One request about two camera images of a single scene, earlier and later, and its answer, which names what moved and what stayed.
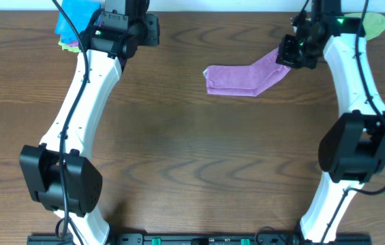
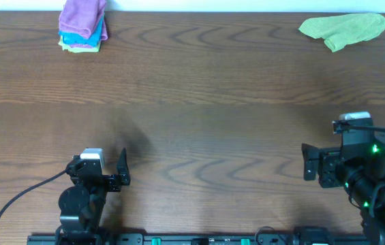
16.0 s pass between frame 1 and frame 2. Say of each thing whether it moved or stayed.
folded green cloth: stayed
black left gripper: moved
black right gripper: moved
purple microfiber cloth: moved
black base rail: stayed
